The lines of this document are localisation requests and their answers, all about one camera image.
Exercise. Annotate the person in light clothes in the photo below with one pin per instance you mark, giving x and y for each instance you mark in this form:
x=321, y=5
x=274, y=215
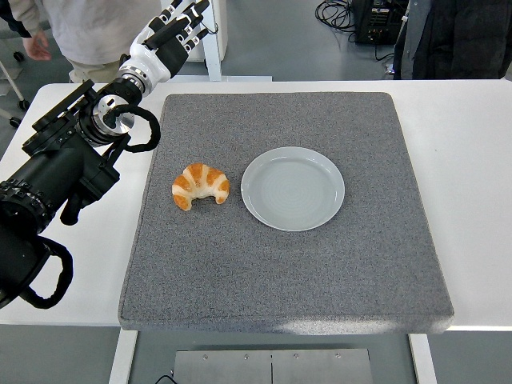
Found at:
x=92, y=28

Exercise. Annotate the black equipment box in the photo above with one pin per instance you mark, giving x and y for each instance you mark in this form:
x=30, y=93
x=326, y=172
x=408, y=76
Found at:
x=378, y=24

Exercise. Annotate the white table leg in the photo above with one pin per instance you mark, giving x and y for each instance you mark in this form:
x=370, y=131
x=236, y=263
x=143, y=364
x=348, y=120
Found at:
x=122, y=358
x=423, y=360

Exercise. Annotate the golden croissant bread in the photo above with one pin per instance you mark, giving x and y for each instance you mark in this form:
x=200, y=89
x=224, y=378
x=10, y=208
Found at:
x=200, y=180

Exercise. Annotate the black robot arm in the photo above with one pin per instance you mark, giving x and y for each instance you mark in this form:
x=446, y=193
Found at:
x=48, y=176

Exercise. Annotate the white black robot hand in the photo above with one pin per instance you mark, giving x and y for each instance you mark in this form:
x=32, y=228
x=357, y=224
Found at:
x=150, y=64

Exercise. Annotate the round grey plate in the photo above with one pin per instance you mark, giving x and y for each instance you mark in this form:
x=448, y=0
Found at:
x=292, y=190

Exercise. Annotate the person's hand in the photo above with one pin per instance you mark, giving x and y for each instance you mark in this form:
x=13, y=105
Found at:
x=37, y=47

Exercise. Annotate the grey metal plate with screws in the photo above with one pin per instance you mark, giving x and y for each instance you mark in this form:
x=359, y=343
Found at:
x=272, y=368

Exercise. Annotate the white wheeled frame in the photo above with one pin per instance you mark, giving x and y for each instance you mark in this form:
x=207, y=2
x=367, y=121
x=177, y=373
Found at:
x=12, y=86

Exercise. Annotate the grey felt mat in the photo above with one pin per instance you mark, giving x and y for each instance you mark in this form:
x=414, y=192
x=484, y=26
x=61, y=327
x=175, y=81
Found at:
x=280, y=272

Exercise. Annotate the person in dark coat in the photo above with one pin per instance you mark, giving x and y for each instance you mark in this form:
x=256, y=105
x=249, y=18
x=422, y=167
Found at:
x=460, y=40

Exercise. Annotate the white post with base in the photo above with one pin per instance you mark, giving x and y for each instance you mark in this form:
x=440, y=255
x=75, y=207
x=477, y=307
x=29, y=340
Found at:
x=214, y=60

